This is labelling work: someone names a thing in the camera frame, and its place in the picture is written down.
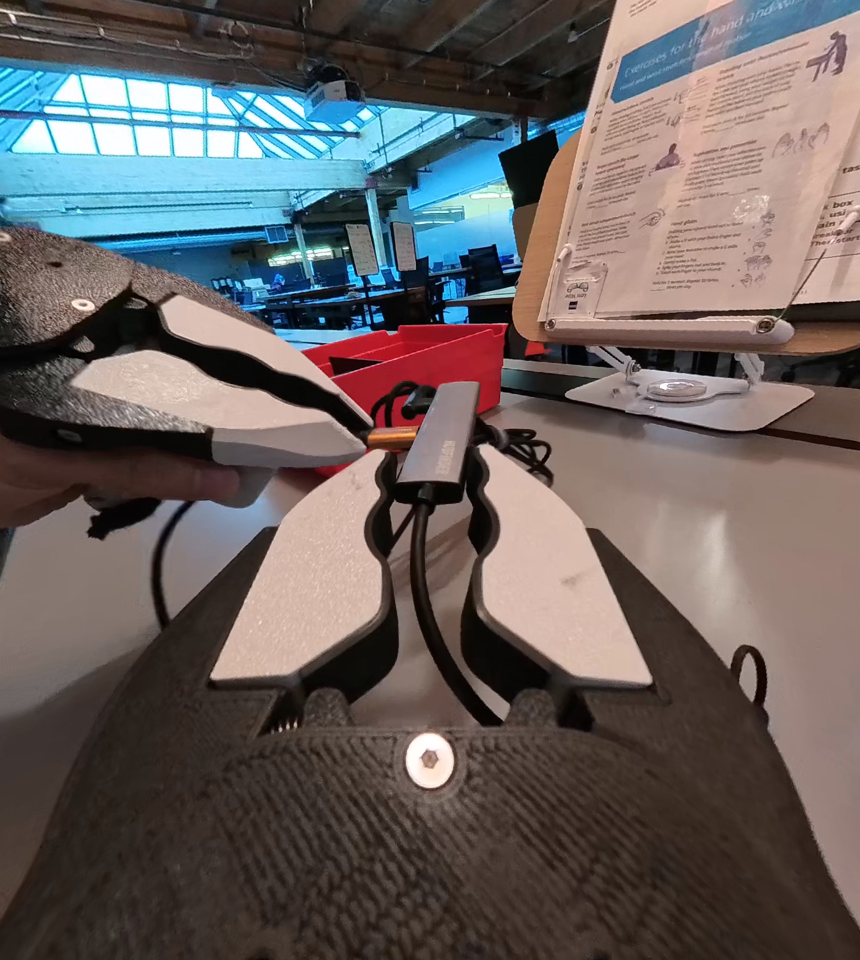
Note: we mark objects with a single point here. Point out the red plastic bin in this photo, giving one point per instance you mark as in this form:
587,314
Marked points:
460,360

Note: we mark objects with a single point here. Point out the wall air vent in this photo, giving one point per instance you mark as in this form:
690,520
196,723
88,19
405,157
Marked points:
275,234

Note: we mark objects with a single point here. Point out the laminated exercise sheet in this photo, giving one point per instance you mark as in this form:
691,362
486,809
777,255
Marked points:
715,187

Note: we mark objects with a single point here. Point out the copper USB plug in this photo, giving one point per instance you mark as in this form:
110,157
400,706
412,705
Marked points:
392,439

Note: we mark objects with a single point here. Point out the black office chair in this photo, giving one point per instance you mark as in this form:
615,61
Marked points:
484,270

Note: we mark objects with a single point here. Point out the grey desk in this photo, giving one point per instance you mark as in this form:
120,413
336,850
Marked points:
700,562

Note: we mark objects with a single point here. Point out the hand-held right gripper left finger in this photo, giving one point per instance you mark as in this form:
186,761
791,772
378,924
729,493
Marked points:
302,592

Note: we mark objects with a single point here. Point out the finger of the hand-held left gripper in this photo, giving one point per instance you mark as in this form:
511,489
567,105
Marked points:
250,337
190,397

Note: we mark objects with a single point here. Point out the wooden background table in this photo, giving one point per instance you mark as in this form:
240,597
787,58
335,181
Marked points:
486,297

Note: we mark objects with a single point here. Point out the roof skylight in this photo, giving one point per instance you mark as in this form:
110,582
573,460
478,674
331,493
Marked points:
152,120

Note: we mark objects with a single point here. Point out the grey USB hub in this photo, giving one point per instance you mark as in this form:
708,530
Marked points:
437,442

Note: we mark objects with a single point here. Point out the black monitor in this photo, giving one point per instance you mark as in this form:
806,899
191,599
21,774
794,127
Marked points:
529,169

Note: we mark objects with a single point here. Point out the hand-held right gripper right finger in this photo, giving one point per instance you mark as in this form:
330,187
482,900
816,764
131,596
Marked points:
561,592

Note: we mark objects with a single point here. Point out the person's left hand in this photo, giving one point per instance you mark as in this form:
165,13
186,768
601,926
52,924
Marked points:
62,480

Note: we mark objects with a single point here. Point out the wooden document stand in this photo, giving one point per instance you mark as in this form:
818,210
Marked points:
542,240

